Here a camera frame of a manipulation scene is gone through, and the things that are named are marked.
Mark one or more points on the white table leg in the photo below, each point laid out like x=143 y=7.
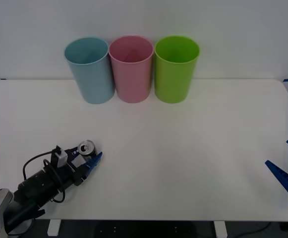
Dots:
x=220 y=229
x=53 y=228

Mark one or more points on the pink plastic bin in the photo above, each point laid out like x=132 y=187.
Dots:
x=131 y=77

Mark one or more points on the pale blue plastic bin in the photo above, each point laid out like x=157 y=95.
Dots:
x=91 y=74

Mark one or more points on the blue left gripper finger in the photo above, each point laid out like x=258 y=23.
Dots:
x=74 y=151
x=93 y=164

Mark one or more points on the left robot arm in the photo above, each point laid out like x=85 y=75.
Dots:
x=34 y=183

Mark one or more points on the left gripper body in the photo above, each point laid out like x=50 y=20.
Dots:
x=70 y=173

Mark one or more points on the silver drink can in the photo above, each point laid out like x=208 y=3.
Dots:
x=86 y=147

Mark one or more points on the green plastic bin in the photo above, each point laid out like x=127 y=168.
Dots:
x=174 y=77

